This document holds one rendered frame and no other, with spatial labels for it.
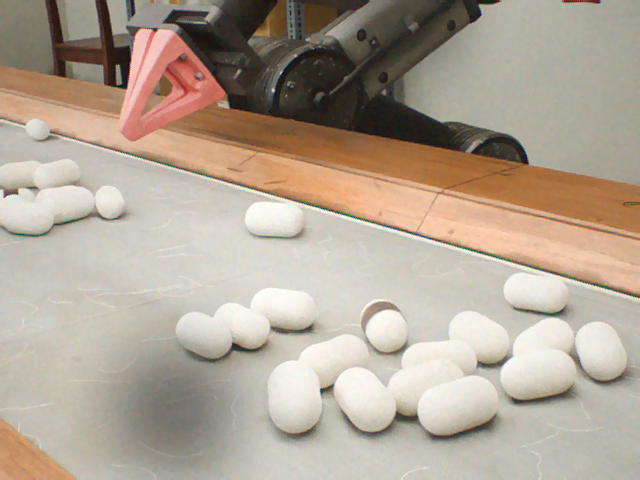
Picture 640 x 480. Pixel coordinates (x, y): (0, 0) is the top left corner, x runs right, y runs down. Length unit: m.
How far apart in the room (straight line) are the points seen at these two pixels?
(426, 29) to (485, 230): 0.65
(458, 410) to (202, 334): 0.13
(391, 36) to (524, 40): 1.88
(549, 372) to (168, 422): 0.15
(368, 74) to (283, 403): 0.83
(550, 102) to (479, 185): 2.39
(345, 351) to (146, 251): 0.22
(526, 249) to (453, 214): 0.06
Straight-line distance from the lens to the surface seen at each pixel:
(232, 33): 0.71
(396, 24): 1.19
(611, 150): 2.91
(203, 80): 0.73
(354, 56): 1.16
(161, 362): 0.45
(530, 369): 0.40
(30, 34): 5.59
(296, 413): 0.37
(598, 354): 0.42
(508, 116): 3.12
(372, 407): 0.37
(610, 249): 0.54
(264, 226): 0.61
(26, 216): 0.66
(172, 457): 0.38
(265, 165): 0.73
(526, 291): 0.49
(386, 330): 0.44
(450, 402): 0.37
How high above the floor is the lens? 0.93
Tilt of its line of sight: 18 degrees down
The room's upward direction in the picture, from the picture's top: 3 degrees counter-clockwise
